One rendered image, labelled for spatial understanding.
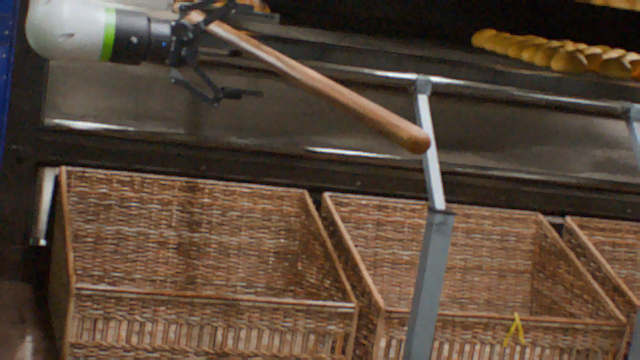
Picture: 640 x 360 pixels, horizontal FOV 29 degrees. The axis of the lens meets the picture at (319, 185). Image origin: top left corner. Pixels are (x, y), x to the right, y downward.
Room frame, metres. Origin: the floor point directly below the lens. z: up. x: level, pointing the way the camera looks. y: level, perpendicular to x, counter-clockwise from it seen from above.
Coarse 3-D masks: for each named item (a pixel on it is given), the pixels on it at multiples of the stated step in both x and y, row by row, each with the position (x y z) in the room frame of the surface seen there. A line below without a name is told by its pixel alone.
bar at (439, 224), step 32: (256, 64) 2.33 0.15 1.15; (320, 64) 2.37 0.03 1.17; (416, 96) 2.42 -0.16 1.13; (480, 96) 2.47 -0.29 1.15; (512, 96) 2.49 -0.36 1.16; (544, 96) 2.51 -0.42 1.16; (576, 96) 2.53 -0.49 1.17; (448, 224) 2.22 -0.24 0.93; (416, 288) 2.23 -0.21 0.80; (416, 320) 2.21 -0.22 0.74; (416, 352) 2.21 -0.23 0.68
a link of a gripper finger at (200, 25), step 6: (222, 6) 2.13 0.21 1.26; (228, 6) 2.11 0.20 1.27; (234, 6) 2.11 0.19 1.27; (216, 12) 2.11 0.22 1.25; (222, 12) 2.11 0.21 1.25; (228, 12) 2.11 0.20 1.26; (204, 18) 2.12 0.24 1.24; (210, 18) 2.10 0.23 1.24; (216, 18) 2.11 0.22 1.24; (192, 24) 2.12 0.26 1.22; (198, 24) 2.10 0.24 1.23; (204, 24) 2.10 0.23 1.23; (210, 24) 2.10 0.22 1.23; (192, 30) 2.09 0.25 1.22; (198, 30) 2.09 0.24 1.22; (186, 36) 2.09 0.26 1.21; (192, 36) 2.09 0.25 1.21
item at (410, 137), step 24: (216, 24) 2.51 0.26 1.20; (240, 48) 2.26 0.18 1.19; (264, 48) 2.11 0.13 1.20; (288, 72) 1.91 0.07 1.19; (312, 72) 1.83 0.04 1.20; (336, 96) 1.66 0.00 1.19; (360, 96) 1.62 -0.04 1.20; (360, 120) 1.56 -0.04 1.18; (384, 120) 1.47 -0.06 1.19; (408, 144) 1.38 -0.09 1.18
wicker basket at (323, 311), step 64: (64, 192) 2.46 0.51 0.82; (128, 192) 2.60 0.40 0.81; (192, 192) 2.65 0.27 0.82; (256, 192) 2.69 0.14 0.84; (64, 256) 2.30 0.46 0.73; (128, 256) 2.57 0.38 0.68; (192, 256) 2.61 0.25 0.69; (256, 256) 2.66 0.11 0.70; (320, 256) 2.54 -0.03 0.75; (64, 320) 2.17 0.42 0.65; (128, 320) 2.16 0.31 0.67; (192, 320) 2.19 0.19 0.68; (256, 320) 2.23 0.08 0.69; (320, 320) 2.26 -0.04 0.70
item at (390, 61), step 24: (288, 48) 2.73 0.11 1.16; (312, 48) 2.75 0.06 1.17; (336, 48) 2.77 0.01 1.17; (360, 48) 2.81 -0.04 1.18; (432, 72) 2.83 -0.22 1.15; (456, 72) 2.85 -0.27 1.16; (480, 72) 2.87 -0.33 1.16; (504, 72) 2.89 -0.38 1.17; (528, 72) 2.91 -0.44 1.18; (600, 96) 2.96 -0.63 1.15; (624, 96) 2.98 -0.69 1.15
